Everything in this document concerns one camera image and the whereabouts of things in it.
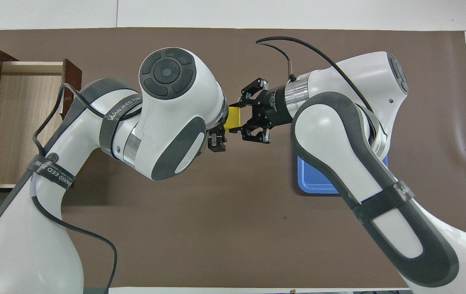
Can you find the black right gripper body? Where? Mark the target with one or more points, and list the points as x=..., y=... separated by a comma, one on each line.
x=274, y=107

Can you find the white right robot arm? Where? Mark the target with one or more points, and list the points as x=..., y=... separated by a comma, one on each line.
x=339, y=139

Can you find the blue plastic tray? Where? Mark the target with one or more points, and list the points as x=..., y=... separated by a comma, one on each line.
x=314, y=179

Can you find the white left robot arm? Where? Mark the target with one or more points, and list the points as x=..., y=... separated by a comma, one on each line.
x=167, y=118

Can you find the brown table mat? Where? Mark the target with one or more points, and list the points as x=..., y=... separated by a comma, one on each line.
x=216, y=228

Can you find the yellow cube block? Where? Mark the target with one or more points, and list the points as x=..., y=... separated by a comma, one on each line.
x=233, y=119

